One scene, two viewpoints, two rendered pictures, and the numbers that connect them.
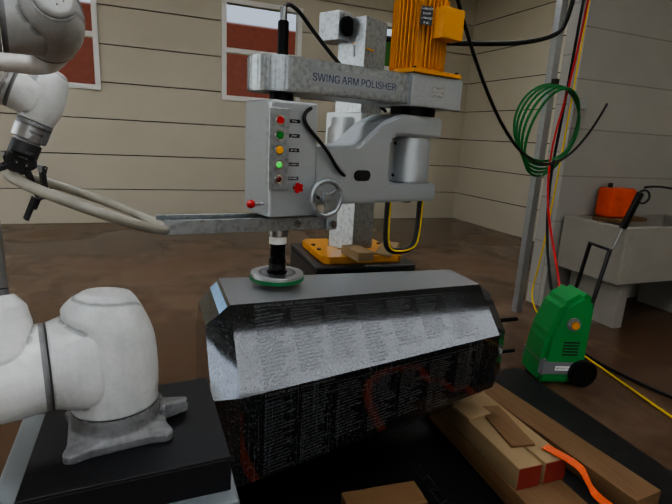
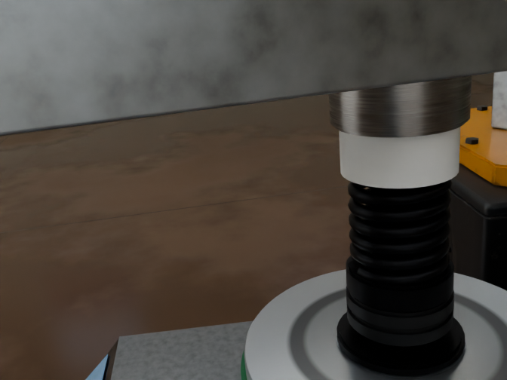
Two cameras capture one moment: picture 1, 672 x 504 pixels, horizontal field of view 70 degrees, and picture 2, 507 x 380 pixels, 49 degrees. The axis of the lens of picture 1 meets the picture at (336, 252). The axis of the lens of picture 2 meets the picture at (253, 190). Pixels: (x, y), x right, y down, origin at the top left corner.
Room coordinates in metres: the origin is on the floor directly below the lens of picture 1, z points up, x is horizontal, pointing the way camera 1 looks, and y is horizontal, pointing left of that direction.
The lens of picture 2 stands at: (1.55, 0.23, 1.11)
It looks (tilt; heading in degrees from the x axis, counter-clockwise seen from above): 19 degrees down; 16
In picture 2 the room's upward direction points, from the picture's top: 5 degrees counter-clockwise
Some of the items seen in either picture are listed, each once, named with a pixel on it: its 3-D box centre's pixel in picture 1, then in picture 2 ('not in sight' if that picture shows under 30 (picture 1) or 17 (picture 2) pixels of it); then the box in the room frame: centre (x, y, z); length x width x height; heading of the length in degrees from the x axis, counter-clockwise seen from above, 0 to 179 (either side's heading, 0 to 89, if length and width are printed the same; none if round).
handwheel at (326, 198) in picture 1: (321, 197); not in sight; (1.85, 0.07, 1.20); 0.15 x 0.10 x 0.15; 125
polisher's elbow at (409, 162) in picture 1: (408, 159); not in sight; (2.26, -0.31, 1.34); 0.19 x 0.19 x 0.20
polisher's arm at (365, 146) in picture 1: (363, 167); not in sight; (2.09, -0.10, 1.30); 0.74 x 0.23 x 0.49; 125
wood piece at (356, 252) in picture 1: (357, 252); not in sight; (2.61, -0.12, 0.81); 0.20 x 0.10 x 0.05; 27
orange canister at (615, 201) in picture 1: (619, 201); not in sight; (4.35, -2.52, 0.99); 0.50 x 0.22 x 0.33; 113
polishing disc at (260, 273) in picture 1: (277, 273); (399, 344); (1.88, 0.23, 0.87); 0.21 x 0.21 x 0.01
